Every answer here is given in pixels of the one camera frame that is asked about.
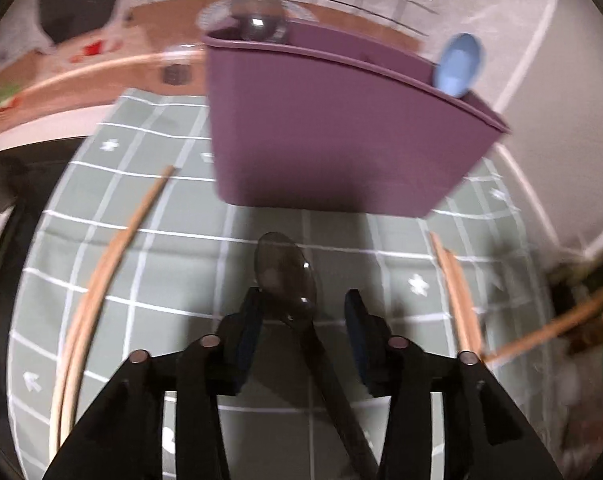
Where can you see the green grid placemat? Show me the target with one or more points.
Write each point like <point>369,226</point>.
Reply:
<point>137,206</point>

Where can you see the purple utensil caddy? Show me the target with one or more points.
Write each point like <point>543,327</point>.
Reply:
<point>331,120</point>

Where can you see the grey spoon in caddy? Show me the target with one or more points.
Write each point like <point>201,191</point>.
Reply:
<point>260,20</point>

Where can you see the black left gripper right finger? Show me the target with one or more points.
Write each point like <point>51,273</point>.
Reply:
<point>486,436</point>

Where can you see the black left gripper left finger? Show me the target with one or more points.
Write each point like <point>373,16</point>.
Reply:
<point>120,434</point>

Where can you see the wooden chopstick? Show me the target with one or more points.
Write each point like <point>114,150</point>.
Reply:
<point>467,321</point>
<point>101,277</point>
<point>90,315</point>
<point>443,263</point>

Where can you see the dark translucent plastic spoon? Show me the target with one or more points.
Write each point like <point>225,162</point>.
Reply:
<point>285,275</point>

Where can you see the blue plastic spoon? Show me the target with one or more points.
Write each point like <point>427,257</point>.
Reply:
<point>458,65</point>

